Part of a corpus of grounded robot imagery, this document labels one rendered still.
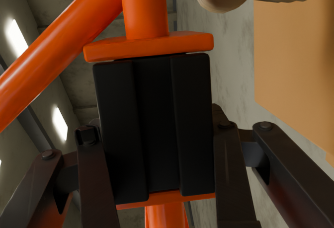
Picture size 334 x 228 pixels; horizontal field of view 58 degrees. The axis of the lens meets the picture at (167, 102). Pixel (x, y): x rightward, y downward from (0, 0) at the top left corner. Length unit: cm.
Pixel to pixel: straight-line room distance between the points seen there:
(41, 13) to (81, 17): 1105
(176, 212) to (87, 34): 11
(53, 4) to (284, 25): 1073
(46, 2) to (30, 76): 1080
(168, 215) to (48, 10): 1097
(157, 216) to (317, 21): 18
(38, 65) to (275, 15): 23
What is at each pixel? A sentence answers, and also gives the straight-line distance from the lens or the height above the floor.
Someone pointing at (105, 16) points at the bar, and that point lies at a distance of 17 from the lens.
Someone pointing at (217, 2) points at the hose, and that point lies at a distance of 21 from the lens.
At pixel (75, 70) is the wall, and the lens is 1255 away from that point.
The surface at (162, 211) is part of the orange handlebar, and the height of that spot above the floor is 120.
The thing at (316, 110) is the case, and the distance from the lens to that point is 27.
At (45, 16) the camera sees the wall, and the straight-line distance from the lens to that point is 1125.
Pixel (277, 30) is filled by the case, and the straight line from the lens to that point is 32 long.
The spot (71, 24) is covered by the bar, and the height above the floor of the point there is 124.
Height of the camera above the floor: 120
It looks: 3 degrees down
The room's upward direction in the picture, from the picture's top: 97 degrees counter-clockwise
